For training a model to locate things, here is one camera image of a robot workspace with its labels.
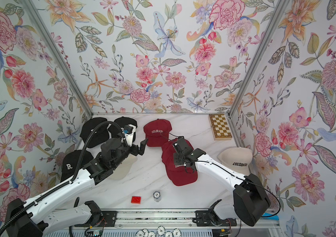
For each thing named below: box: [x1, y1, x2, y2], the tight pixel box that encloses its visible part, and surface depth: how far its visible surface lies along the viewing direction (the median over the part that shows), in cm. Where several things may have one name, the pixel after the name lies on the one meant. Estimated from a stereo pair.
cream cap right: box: [216, 147, 253, 176], surface depth 92 cm
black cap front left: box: [60, 149, 94, 183], surface depth 92 cm
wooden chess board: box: [208, 113, 233, 141], surface depth 112 cm
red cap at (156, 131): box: [143, 118, 173, 147], surface depth 107 cm
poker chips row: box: [134, 225, 182, 237], surface depth 72 cm
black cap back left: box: [80, 117, 110, 149], surface depth 109 cm
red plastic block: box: [130, 196, 142, 204], surface depth 81 cm
